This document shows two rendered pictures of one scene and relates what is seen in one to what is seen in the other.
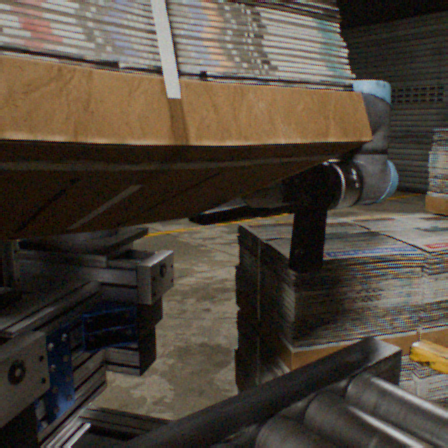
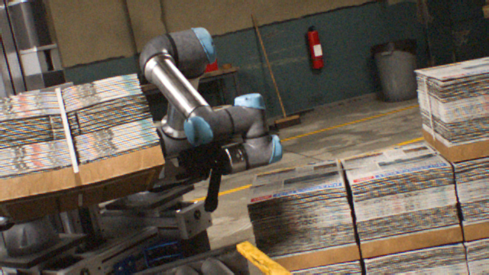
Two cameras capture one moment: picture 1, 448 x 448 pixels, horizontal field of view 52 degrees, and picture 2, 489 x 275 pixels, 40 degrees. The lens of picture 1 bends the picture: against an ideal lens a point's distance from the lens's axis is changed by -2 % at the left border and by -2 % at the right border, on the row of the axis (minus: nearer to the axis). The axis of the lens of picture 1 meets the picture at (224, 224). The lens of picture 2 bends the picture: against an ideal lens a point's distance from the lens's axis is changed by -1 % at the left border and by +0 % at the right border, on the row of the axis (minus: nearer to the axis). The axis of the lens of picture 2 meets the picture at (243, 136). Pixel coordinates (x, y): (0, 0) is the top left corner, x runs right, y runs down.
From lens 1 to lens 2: 1.27 m
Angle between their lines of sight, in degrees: 21
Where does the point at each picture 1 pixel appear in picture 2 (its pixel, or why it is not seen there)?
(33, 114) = (37, 187)
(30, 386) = not seen: outside the picture
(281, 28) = (121, 131)
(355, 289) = (295, 217)
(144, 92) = (66, 173)
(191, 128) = (82, 179)
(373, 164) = (254, 143)
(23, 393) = not seen: outside the picture
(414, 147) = not seen: outside the picture
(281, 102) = (117, 161)
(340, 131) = (146, 164)
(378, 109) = (247, 114)
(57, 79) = (43, 176)
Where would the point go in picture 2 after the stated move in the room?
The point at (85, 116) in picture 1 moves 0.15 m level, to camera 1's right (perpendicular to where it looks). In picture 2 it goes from (50, 184) to (111, 176)
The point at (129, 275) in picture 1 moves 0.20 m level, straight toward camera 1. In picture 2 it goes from (172, 220) to (157, 241)
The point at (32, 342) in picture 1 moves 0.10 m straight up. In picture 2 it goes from (92, 260) to (84, 225)
